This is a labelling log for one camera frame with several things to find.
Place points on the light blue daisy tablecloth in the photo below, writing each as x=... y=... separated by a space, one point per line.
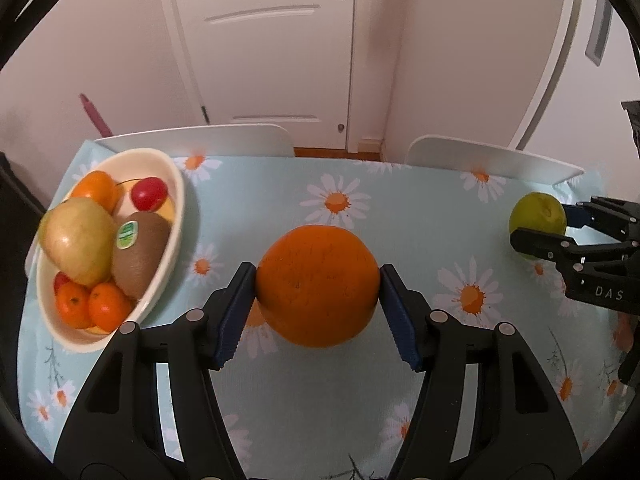
x=320 y=400

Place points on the pink plastic object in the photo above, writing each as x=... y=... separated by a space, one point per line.
x=95 y=115

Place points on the brown kiwi with sticker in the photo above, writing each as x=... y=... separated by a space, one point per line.
x=140 y=260

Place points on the small kumquat orange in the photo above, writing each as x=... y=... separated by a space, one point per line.
x=72 y=306
x=107 y=310

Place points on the cream cartoon print bowl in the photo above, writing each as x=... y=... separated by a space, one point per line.
x=170 y=240

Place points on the red cherry tomato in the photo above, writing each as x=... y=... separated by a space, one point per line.
x=61 y=280
x=149 y=194

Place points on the yellow-brown pear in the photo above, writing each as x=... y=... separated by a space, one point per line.
x=75 y=240

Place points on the white cabinet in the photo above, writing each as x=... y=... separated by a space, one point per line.
x=560 y=60

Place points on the mandarin orange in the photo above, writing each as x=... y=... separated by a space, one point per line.
x=95 y=190

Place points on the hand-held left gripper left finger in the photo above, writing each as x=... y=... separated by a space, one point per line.
x=235 y=320

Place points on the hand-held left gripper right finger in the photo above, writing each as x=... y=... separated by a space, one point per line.
x=400 y=320

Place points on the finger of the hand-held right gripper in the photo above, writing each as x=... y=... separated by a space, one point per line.
x=540 y=243
x=600 y=215

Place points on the large orange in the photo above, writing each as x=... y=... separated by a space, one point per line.
x=317 y=285

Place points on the black jacket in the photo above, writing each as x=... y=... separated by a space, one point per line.
x=17 y=190

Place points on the white panel door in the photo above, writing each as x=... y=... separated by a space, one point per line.
x=270 y=60

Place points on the small green fruit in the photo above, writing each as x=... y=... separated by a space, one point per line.
x=537 y=212

